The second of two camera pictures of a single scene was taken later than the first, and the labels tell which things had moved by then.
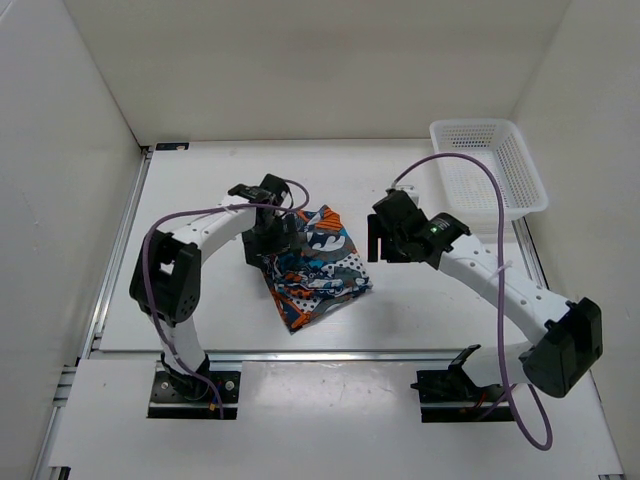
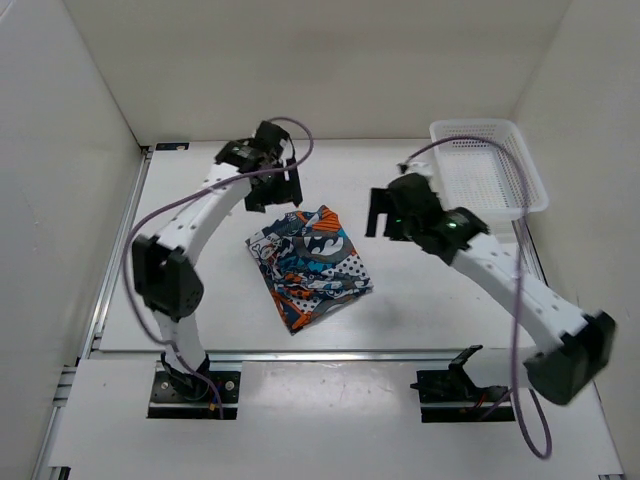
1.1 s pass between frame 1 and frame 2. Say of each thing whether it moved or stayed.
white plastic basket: stayed
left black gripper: moved
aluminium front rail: stayed
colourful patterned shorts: stayed
